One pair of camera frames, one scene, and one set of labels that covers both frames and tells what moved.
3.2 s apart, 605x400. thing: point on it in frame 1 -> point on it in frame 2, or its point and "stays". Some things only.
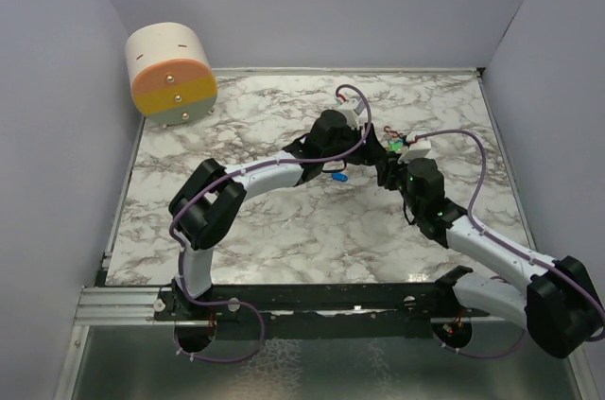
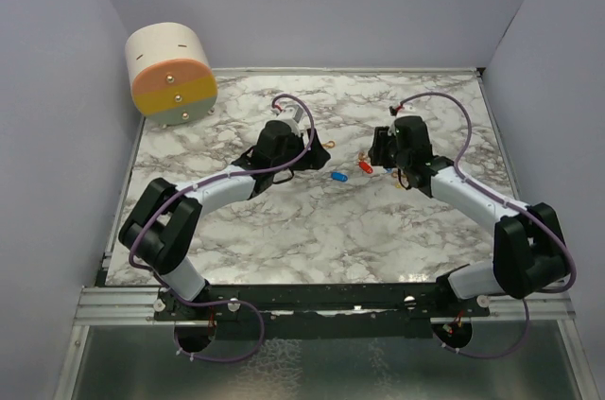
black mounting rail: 316,311 stays
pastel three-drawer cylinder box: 172,78 stays
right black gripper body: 395,177 -> 386,153
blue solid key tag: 339,177 stays
